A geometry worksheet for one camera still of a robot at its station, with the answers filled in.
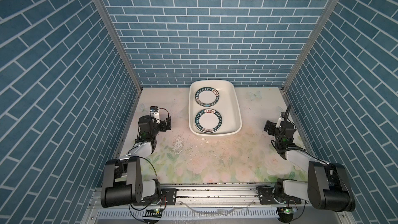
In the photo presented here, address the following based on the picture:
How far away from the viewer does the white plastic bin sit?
949mm

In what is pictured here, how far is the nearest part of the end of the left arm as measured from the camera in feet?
2.27

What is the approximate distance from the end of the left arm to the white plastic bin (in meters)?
0.17
